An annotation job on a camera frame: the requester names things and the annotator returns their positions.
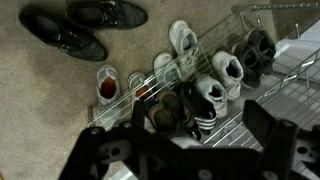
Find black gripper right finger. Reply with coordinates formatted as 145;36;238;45
242;99;320;180

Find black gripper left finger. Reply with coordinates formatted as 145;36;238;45
58;99;158;180

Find white sneaker with orange insole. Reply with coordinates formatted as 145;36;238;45
95;64;122;132
127;71;155;102

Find brown shoe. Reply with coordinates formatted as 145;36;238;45
156;89;202;140
147;100;184;138

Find white high-top sneaker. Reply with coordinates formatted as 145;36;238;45
195;73;230;118
211;50;245;102

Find dark suede shoe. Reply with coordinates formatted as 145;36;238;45
247;28;277;77
231;42;263;90

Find black slide with white stripes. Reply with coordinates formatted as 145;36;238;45
179;81;218;135

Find white worn sneaker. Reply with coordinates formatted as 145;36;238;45
167;19;200;69
152;52;183;88

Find black leather shoe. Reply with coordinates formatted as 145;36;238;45
64;0;150;31
18;5;110;63

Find chrome wire shoe rack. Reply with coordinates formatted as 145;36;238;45
87;2;320;180

